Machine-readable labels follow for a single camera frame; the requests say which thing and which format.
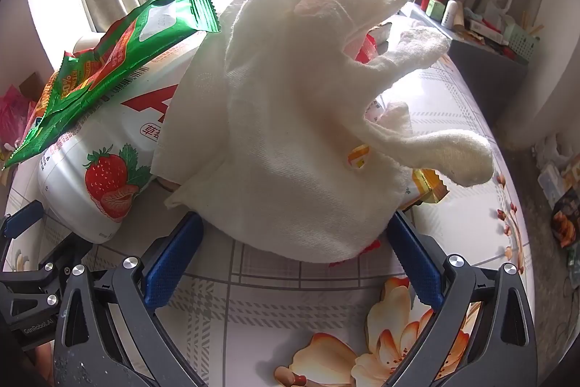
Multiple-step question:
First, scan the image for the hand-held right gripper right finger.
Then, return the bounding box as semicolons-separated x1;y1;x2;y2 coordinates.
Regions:
385;210;538;387

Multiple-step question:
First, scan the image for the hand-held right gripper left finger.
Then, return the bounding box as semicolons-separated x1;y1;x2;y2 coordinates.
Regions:
53;211;209;387

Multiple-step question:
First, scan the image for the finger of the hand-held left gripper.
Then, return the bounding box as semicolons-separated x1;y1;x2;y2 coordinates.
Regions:
0;200;91;279

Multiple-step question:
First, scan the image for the white strawberry drink bottle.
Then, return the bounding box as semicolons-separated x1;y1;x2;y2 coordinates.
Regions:
36;32;218;245

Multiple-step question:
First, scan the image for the white cloth glove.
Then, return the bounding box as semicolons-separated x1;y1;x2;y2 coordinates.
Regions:
152;0;494;265

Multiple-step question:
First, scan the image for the green snack packet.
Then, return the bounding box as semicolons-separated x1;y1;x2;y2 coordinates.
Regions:
2;0;222;171

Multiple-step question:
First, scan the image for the golden snack packet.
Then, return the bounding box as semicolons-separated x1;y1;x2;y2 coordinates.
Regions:
401;167;449;211

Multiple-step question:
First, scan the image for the pink plastic bag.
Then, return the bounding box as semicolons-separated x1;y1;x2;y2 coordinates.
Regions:
0;85;32;147

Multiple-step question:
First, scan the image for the orange snack packet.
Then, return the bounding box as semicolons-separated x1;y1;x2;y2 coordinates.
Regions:
32;70;62;129

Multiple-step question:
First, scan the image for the open cardboard box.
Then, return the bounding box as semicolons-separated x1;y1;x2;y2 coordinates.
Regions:
18;72;46;102

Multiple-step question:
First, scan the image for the white tissue pack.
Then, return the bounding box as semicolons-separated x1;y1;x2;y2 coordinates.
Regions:
537;162;565;206

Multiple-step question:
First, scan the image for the white paper cup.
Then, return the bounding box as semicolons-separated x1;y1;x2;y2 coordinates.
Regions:
72;34;103;52

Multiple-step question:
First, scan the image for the grey cabinet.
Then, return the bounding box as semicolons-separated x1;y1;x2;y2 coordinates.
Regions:
408;1;531;134

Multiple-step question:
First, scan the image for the red snack wrapper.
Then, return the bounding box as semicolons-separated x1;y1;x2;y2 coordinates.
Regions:
353;29;381;63

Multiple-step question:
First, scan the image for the green plastic storage basket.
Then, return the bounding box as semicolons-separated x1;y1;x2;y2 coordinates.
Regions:
501;24;542;63

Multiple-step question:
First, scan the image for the grey curtain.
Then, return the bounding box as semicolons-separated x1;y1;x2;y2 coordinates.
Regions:
435;0;580;152

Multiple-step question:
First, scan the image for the white handled plastic bag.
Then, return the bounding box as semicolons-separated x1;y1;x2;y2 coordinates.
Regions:
485;0;515;25

